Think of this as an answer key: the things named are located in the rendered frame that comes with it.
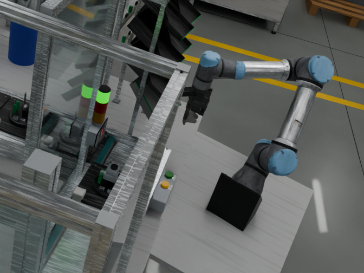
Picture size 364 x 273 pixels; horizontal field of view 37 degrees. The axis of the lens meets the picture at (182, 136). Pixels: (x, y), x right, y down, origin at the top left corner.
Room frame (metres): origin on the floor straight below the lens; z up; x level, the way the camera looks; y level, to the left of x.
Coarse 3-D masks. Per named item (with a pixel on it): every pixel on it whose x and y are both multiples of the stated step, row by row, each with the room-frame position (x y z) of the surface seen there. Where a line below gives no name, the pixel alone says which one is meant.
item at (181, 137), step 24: (0, 48) 2.56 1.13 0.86; (0, 72) 2.34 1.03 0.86; (24, 72) 2.41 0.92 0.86; (120, 96) 2.49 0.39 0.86; (120, 120) 2.28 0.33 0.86; (144, 120) 2.35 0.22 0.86; (168, 144) 2.22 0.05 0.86; (0, 168) 1.68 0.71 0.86; (168, 168) 2.04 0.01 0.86; (144, 240) 1.55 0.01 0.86; (144, 264) 1.43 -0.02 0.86
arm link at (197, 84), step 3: (195, 75) 1.93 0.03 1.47; (195, 78) 1.92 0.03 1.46; (195, 81) 1.91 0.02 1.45; (198, 81) 1.90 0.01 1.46; (201, 81) 1.97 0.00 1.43; (195, 84) 1.91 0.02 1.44; (198, 84) 1.90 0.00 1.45; (201, 84) 1.90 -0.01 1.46; (204, 84) 1.90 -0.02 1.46; (207, 84) 1.91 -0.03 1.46; (210, 84) 1.92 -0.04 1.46; (198, 87) 1.90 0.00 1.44; (201, 87) 1.90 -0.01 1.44; (204, 87) 1.90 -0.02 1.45; (207, 87) 1.91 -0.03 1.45
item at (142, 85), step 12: (168, 0) 2.13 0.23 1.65; (120, 12) 2.10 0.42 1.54; (120, 24) 2.10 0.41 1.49; (156, 24) 2.09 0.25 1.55; (132, 36) 2.42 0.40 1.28; (156, 36) 2.09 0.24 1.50; (108, 60) 2.10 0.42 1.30; (108, 72) 2.10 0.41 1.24; (144, 72) 2.09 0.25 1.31; (120, 84) 2.42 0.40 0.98; (144, 84) 2.09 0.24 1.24; (132, 120) 2.09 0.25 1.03; (132, 132) 2.10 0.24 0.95
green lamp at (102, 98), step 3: (99, 93) 1.69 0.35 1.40; (102, 93) 1.69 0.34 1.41; (105, 93) 1.69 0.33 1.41; (108, 93) 1.70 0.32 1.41; (96, 96) 1.70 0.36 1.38; (99, 96) 1.69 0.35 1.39; (102, 96) 1.69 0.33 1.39; (105, 96) 1.69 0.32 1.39; (108, 96) 1.71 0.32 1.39; (96, 99) 1.70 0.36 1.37; (99, 99) 1.69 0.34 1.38; (102, 99) 1.69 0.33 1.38; (105, 99) 1.70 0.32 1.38; (108, 99) 1.71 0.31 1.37; (99, 102) 1.69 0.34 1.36; (102, 102) 1.69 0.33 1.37; (105, 102) 1.70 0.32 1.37
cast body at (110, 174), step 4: (112, 164) 1.68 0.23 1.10; (108, 168) 1.66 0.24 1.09; (112, 168) 1.66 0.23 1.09; (116, 168) 1.66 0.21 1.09; (100, 172) 1.67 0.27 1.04; (104, 172) 1.67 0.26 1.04; (108, 172) 1.65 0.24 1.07; (112, 172) 1.65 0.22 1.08; (116, 172) 1.65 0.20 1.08; (120, 172) 1.69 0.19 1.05; (104, 176) 1.65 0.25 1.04; (108, 176) 1.65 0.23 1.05; (112, 176) 1.65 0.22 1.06; (116, 176) 1.66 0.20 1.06; (108, 180) 1.65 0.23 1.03; (112, 180) 1.65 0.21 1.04
